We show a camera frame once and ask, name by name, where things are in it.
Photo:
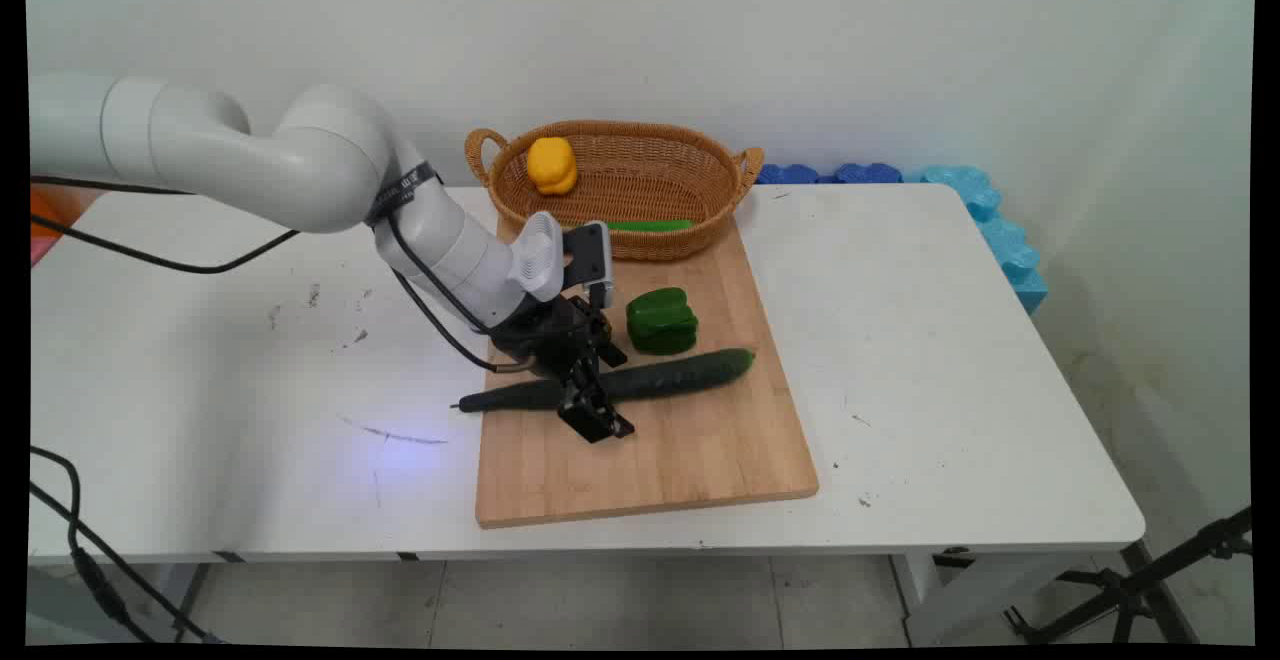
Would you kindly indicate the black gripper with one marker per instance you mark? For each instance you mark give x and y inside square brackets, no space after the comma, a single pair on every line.
[545,332]

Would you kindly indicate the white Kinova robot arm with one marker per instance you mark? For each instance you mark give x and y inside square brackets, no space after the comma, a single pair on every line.
[300,155]

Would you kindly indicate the wooden cutting board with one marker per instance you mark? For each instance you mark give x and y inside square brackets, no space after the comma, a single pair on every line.
[680,440]

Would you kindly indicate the long dark green cucumber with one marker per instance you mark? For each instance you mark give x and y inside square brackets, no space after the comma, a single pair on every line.
[680,374]

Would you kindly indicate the green bell pepper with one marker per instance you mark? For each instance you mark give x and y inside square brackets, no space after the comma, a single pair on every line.
[661,321]

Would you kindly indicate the bright green small cucumber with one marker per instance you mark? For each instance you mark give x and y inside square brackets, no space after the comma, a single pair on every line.
[650,226]

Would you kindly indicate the yellow bell pepper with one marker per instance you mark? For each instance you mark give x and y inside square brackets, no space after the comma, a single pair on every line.
[552,165]

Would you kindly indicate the dark blue foam block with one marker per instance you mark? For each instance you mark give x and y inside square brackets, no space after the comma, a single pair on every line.
[868,173]
[788,174]

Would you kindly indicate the white table leg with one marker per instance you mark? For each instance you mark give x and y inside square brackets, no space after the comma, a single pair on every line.
[960,595]

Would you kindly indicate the light blue foam strip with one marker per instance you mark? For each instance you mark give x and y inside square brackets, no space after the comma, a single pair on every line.
[1005,240]

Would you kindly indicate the black tripod stand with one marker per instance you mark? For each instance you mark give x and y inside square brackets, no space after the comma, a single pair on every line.
[1130,590]

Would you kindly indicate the orange object with pink edge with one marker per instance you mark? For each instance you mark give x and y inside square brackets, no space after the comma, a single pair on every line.
[55,215]

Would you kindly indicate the white ribbed camera mount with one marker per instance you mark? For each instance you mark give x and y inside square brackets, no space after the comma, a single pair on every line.
[538,255]

